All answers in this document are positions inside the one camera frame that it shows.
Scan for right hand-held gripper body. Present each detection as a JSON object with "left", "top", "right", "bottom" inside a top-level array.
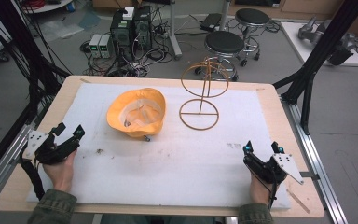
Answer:
[{"left": 242, "top": 153, "right": 305, "bottom": 186}]

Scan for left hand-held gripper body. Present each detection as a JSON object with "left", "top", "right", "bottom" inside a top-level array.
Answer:
[{"left": 21, "top": 129, "right": 81, "bottom": 165}]

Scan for yellow bucket hat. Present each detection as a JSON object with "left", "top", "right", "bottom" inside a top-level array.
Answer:
[{"left": 106, "top": 87, "right": 167, "bottom": 139}]

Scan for wire hat stand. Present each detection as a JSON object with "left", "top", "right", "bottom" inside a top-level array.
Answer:
[{"left": 178, "top": 56, "right": 230, "bottom": 132}]

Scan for person's left hand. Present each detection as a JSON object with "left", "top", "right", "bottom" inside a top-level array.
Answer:
[{"left": 42, "top": 148, "right": 78, "bottom": 193}]

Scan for person's right hand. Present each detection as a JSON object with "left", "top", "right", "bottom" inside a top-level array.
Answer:
[{"left": 249, "top": 173, "right": 281, "bottom": 206}]

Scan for white foam mat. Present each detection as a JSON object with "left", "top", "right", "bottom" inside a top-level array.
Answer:
[{"left": 26, "top": 82, "right": 292, "bottom": 210}]

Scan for grey power supply unit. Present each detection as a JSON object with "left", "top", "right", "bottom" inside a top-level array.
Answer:
[
  {"left": 89, "top": 33, "right": 103, "bottom": 59},
  {"left": 98, "top": 34, "right": 114, "bottom": 60}
]

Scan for black round stool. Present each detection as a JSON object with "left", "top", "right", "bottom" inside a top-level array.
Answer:
[
  {"left": 194, "top": 30, "right": 246, "bottom": 82},
  {"left": 234, "top": 7, "right": 271, "bottom": 67}
]

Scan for white floor board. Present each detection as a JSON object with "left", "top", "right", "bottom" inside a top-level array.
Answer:
[{"left": 280, "top": 21, "right": 358, "bottom": 67}]

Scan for black computer tower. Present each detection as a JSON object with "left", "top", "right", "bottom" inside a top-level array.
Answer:
[
  {"left": 109, "top": 9, "right": 135, "bottom": 61},
  {"left": 132, "top": 5, "right": 153, "bottom": 52}
]

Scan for white box on tower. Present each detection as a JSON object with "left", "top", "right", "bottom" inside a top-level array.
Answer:
[{"left": 121, "top": 6, "right": 136, "bottom": 21}]

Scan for grey metal stand leg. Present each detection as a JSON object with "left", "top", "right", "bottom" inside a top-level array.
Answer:
[{"left": 166, "top": 0, "right": 184, "bottom": 62}]

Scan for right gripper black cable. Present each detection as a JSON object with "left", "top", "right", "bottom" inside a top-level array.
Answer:
[{"left": 251, "top": 167, "right": 280, "bottom": 211}]

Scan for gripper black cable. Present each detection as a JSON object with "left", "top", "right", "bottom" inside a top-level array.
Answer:
[
  {"left": 19, "top": 155, "right": 47, "bottom": 202},
  {"left": 251, "top": 167, "right": 280, "bottom": 211}
]

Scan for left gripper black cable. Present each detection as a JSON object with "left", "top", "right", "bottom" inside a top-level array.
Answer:
[{"left": 19, "top": 155, "right": 47, "bottom": 202}]

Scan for aluminium table rail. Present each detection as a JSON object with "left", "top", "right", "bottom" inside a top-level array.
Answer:
[
  {"left": 280, "top": 96, "right": 350, "bottom": 224},
  {"left": 0, "top": 102, "right": 51, "bottom": 211}
]

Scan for black metal frame post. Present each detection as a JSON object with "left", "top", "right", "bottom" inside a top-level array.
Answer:
[
  {"left": 272, "top": 0, "right": 358, "bottom": 136},
  {"left": 0, "top": 0, "right": 73, "bottom": 125}
]

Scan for tangle of floor cables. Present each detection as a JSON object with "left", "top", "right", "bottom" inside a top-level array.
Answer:
[{"left": 79, "top": 12, "right": 175, "bottom": 78}]

